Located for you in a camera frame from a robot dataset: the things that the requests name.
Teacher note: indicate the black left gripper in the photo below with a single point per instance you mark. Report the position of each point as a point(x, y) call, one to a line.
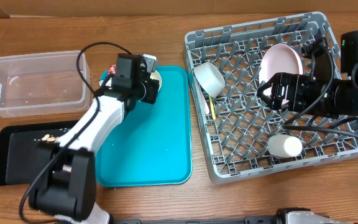
point(152, 94)

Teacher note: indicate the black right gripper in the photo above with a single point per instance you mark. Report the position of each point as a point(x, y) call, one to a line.
point(296, 84)

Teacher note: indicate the white round plate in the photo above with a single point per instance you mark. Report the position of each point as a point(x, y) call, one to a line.
point(279, 58)

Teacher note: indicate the red snack wrapper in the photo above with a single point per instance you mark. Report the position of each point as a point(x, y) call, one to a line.
point(112, 69)

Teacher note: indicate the white plastic fork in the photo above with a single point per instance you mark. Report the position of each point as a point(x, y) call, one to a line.
point(204, 103)

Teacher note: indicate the grey bowl with peanuts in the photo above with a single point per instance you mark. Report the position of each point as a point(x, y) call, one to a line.
point(210, 79)

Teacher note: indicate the white plastic cup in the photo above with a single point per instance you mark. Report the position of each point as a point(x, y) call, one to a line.
point(284, 146)

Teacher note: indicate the yellow plastic utensil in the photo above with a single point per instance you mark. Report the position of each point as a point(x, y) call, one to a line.
point(213, 113)

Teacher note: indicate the cream bowl with peanuts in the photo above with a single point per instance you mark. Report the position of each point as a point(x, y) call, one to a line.
point(156, 76)

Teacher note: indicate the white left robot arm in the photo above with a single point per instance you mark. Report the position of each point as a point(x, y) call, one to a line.
point(66, 187)

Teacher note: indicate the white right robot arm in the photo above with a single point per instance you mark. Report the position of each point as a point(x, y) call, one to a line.
point(321, 102)

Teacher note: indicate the grey dishwasher rack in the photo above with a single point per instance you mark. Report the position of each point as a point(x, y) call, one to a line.
point(235, 144)

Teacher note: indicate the teal plastic tray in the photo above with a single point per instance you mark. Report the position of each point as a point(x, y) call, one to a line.
point(152, 146)

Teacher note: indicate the clear plastic bin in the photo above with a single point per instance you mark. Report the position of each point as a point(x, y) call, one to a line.
point(44, 83)

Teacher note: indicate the peanut and rice scraps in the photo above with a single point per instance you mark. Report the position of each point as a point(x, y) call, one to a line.
point(50, 135)

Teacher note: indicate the black plastic bin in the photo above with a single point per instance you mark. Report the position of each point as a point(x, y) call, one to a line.
point(16, 146)

